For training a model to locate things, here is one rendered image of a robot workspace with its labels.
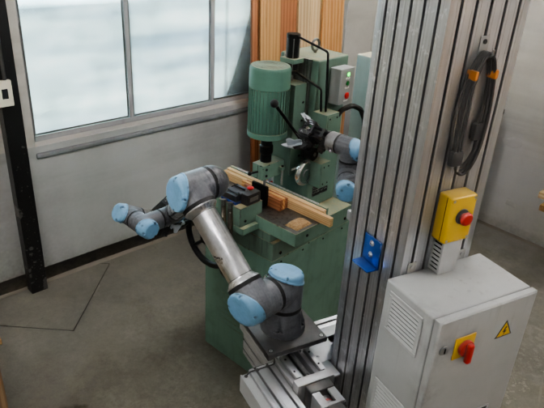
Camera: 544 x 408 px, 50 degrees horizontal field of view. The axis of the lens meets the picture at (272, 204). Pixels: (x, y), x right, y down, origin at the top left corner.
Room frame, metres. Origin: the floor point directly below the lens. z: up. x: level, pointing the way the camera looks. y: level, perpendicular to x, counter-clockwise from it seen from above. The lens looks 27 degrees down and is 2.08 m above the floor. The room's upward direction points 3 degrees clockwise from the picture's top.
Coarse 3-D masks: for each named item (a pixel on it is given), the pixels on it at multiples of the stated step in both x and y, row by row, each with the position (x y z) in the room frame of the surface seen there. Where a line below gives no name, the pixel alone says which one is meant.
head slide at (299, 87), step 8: (296, 80) 2.50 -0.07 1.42; (296, 88) 2.42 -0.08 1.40; (304, 88) 2.47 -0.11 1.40; (296, 96) 2.43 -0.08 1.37; (304, 96) 2.47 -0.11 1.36; (296, 104) 2.43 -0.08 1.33; (304, 104) 2.47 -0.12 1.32; (296, 112) 2.43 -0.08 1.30; (296, 120) 2.44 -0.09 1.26; (288, 128) 2.43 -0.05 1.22; (296, 128) 2.44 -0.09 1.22; (288, 136) 2.43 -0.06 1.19; (280, 144) 2.46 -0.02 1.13; (280, 152) 2.46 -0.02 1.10; (288, 152) 2.42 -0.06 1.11; (296, 152) 2.45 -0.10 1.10; (288, 160) 2.42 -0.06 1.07; (296, 160) 2.45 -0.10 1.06; (288, 168) 2.42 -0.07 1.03
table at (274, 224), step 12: (216, 204) 2.37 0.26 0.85; (264, 216) 2.19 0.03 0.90; (276, 216) 2.20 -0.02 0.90; (288, 216) 2.21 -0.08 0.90; (300, 216) 2.21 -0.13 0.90; (240, 228) 2.13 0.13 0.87; (252, 228) 2.16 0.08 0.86; (264, 228) 2.17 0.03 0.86; (276, 228) 2.12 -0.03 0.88; (288, 228) 2.10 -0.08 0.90; (312, 228) 2.13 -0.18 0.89; (324, 228) 2.20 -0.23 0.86; (288, 240) 2.08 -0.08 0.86; (300, 240) 2.08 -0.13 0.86
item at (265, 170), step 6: (276, 156) 2.47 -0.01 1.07; (258, 162) 2.39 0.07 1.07; (270, 162) 2.40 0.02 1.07; (276, 162) 2.40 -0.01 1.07; (282, 162) 2.43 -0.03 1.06; (258, 168) 2.36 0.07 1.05; (264, 168) 2.34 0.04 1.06; (270, 168) 2.37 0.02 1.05; (276, 168) 2.40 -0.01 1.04; (252, 174) 2.38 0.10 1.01; (258, 174) 2.36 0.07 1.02; (264, 174) 2.34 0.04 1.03; (270, 174) 2.38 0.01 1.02; (276, 174) 2.41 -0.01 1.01; (264, 180) 2.35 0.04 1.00
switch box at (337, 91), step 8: (336, 72) 2.51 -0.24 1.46; (344, 72) 2.50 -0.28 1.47; (352, 72) 2.55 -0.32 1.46; (336, 80) 2.50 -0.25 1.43; (344, 80) 2.51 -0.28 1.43; (352, 80) 2.55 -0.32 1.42; (336, 88) 2.50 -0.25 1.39; (344, 88) 2.51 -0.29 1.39; (336, 96) 2.50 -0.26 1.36; (344, 96) 2.52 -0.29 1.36; (336, 104) 2.50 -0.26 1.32
